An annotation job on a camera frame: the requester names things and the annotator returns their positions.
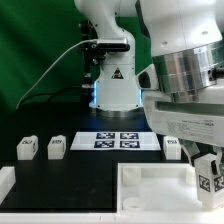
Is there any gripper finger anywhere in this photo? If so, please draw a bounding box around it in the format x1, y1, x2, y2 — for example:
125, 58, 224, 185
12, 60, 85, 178
180, 139, 201, 166
212, 146, 224, 175

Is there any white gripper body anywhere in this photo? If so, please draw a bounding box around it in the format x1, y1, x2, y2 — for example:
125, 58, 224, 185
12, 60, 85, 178
143, 87, 224, 147

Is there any white square tabletop tray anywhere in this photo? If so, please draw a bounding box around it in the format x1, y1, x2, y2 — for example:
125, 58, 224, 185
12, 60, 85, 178
117, 163, 224, 213

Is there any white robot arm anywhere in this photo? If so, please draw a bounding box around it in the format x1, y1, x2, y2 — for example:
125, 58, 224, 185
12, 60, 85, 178
74, 0, 224, 174

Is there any white marker base sheet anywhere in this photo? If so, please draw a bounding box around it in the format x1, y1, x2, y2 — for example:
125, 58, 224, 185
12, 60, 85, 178
71, 132, 161, 151

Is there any white left obstacle block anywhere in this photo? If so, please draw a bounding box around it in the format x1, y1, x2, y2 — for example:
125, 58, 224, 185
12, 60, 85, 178
0, 166, 16, 205

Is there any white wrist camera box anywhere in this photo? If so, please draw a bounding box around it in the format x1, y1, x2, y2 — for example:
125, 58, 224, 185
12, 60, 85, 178
136, 64, 159, 90

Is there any grey background camera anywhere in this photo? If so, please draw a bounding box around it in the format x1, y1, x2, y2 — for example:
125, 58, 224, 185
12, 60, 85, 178
97, 38, 130, 52

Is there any black cable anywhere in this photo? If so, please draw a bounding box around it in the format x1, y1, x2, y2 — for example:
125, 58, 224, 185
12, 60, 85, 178
19, 85, 94, 108

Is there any black camera stand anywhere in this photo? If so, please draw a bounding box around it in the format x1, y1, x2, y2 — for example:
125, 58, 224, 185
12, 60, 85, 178
79, 20, 97, 88

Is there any white cable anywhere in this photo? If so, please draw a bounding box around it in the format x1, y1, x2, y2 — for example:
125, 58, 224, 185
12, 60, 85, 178
15, 38, 98, 110

